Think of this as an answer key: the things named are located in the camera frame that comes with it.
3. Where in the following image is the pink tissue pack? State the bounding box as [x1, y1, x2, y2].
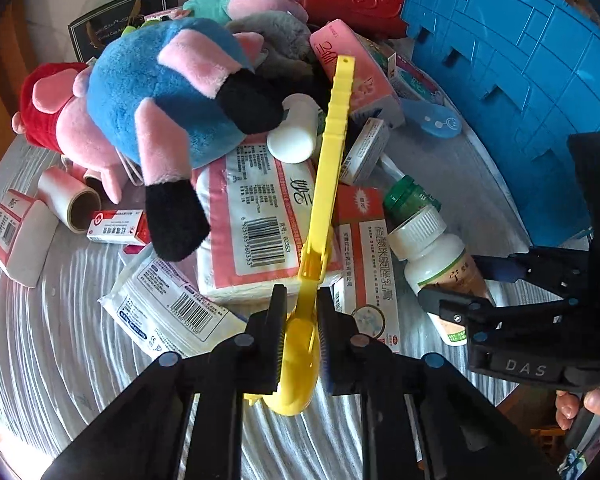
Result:
[196, 152, 344, 305]
[309, 20, 406, 129]

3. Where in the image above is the white capped medicine bottle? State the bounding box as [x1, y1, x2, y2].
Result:
[387, 205, 496, 347]

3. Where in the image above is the blue plastic storage crate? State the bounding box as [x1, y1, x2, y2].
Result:
[400, 0, 600, 248]

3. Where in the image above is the green white carton box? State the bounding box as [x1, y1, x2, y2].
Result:
[362, 42, 443, 106]

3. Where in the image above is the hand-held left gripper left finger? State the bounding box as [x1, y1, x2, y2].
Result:
[40, 284, 288, 480]

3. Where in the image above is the white wipes pack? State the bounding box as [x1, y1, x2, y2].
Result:
[98, 247, 248, 359]

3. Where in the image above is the light blue plastic paddle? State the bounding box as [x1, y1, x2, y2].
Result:
[399, 99, 463, 139]

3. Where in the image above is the white small medicine box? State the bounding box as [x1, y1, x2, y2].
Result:
[337, 117, 391, 186]

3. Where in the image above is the white cylinder bottle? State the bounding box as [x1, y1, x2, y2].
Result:
[266, 94, 319, 163]

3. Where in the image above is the lint roller refill roll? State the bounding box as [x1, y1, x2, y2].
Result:
[37, 166, 109, 234]

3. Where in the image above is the lime green plush toy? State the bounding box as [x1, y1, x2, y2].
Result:
[121, 10, 163, 36]

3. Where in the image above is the red dress pig plush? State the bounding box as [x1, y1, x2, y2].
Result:
[11, 62, 141, 205]

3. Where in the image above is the red white small box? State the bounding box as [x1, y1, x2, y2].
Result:
[7, 200, 60, 288]

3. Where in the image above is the red white ointment box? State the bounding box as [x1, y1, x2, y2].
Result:
[86, 208, 153, 246]

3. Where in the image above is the blue pig plush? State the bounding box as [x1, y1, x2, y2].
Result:
[87, 17, 286, 262]

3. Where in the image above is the teal pink pig plush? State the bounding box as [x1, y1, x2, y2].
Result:
[182, 0, 308, 26]

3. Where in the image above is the red white medicine box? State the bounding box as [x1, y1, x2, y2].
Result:
[331, 186, 402, 358]

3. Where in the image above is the pink white small box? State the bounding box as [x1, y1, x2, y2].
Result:
[0, 189, 37, 267]

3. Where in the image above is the grey plush toy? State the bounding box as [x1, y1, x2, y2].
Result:
[227, 11, 326, 78]

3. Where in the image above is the black gift box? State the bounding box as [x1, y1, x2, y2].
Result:
[67, 0, 181, 61]

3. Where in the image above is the green cap bottle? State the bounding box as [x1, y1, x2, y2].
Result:
[382, 175, 442, 213]

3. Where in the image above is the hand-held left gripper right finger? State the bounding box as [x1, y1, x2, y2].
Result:
[316, 287, 561, 480]

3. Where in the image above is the yellow plastic long tool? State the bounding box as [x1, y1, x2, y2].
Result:
[244, 55, 356, 417]

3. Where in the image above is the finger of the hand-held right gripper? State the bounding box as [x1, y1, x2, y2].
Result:
[472, 245, 593, 301]
[417, 285, 576, 333]

